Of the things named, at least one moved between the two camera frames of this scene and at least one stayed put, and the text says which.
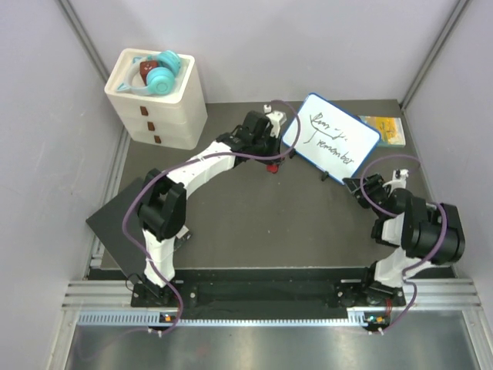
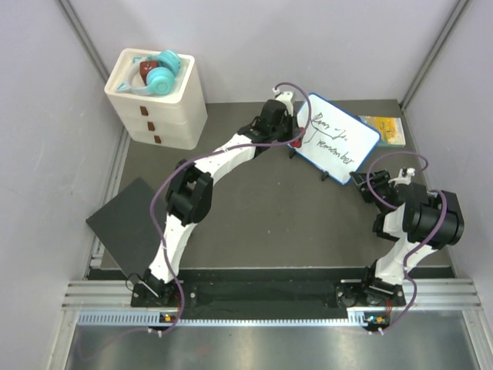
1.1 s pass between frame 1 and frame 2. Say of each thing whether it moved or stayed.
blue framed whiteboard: stayed
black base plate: stayed
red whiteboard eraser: moved
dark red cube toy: stayed
